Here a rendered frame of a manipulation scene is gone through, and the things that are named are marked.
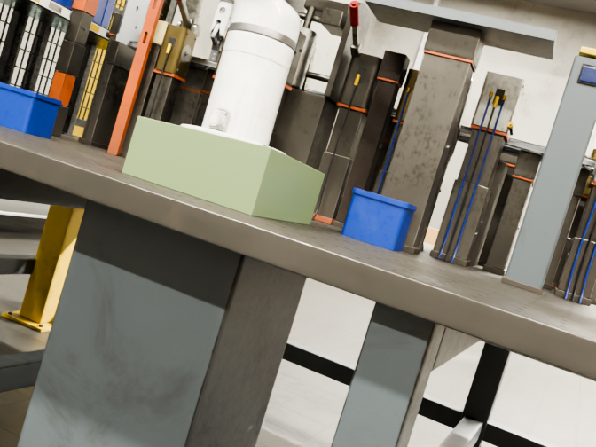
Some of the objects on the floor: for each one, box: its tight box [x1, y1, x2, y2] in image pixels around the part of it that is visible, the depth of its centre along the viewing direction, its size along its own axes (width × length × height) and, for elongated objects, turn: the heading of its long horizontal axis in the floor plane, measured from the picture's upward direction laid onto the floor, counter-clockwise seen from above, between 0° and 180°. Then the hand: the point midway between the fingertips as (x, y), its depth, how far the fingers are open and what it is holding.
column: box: [17, 200, 307, 447], centre depth 129 cm, size 31×31×66 cm
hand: (216, 58), depth 202 cm, fingers closed, pressing on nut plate
